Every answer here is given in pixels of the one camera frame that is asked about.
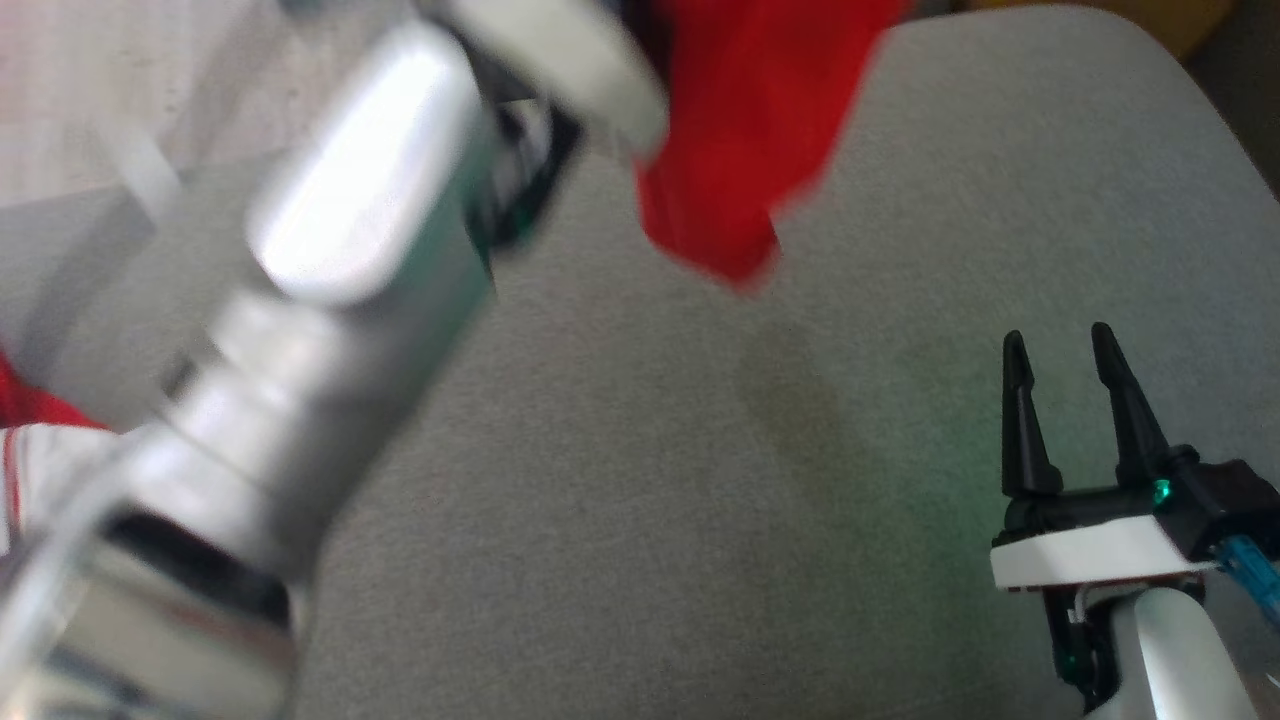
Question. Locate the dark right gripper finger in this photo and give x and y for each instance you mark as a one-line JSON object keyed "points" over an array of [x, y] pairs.
{"points": [[1025, 430], [1130, 410]]}

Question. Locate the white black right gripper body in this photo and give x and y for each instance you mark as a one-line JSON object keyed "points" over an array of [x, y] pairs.
{"points": [[1090, 550]]}

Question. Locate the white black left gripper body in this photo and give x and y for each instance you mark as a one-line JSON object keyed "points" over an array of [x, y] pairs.
{"points": [[560, 60]]}

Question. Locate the red and white trousers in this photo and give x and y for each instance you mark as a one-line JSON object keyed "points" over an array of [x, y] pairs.
{"points": [[750, 130]]}

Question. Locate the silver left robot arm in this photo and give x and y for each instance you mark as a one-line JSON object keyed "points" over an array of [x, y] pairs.
{"points": [[330, 250]]}

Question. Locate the grey sofa seat cushion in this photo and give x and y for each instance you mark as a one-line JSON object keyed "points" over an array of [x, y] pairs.
{"points": [[650, 500]]}

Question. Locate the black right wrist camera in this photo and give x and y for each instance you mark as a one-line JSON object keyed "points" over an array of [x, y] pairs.
{"points": [[1220, 500]]}

